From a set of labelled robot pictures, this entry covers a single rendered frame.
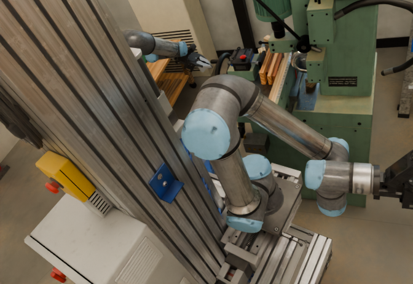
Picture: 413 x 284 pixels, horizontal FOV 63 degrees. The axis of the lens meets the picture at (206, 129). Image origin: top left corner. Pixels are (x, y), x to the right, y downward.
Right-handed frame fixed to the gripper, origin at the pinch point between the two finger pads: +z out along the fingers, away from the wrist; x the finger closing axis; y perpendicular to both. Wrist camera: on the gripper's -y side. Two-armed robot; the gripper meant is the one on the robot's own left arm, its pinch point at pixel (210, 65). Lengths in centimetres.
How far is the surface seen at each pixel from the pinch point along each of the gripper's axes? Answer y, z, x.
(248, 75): -14.4, 20.9, 10.5
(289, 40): -36.3, 31.4, 2.4
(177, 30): 72, -52, -98
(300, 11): -53, 29, 6
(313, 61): -43, 42, 19
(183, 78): 102, -31, -75
